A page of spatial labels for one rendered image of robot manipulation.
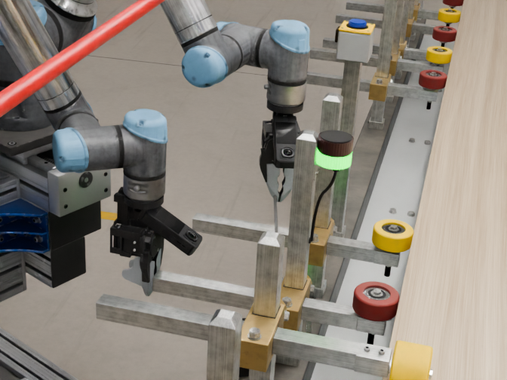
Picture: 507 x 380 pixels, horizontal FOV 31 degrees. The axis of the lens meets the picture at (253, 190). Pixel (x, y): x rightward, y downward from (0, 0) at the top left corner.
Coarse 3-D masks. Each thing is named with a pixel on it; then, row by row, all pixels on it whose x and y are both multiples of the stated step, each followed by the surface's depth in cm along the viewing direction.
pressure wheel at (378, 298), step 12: (360, 288) 162; (372, 288) 163; (384, 288) 163; (360, 300) 159; (372, 300) 159; (384, 300) 159; (396, 300) 160; (360, 312) 160; (372, 312) 159; (384, 312) 159; (396, 312) 161; (372, 336) 165
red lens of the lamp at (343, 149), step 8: (320, 136) 155; (352, 136) 156; (320, 144) 154; (328, 144) 153; (336, 144) 153; (344, 144) 153; (352, 144) 155; (328, 152) 154; (336, 152) 153; (344, 152) 154
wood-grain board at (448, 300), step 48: (480, 0) 355; (480, 48) 298; (480, 96) 257; (480, 144) 226; (432, 192) 200; (480, 192) 201; (432, 240) 181; (480, 240) 182; (432, 288) 165; (480, 288) 166; (432, 336) 151; (480, 336) 152
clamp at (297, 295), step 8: (288, 288) 168; (304, 288) 168; (312, 288) 172; (288, 296) 165; (296, 296) 166; (304, 296) 166; (296, 304) 163; (296, 312) 161; (288, 320) 163; (296, 320) 162; (288, 328) 163; (296, 328) 163
